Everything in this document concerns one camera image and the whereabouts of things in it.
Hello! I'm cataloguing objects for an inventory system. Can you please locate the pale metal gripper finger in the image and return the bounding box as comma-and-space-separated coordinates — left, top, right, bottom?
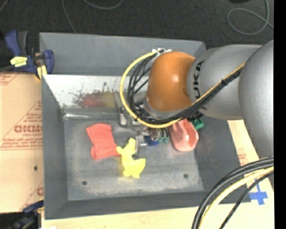
134, 137, 148, 157

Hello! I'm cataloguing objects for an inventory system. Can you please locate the small blue object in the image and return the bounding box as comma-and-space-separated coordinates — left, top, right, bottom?
146, 136, 159, 147

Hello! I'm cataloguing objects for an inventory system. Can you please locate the yellow toy animal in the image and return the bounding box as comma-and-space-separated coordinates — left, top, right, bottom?
116, 137, 147, 179

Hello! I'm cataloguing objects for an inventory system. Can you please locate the red cloth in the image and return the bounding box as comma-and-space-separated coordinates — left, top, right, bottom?
85, 123, 121, 161

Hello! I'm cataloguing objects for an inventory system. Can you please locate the grey metal bin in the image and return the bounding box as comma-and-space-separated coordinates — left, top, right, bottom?
39, 32, 251, 219

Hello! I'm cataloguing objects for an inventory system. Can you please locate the brown cardboard board, red print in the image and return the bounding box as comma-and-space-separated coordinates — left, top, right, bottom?
0, 71, 45, 214

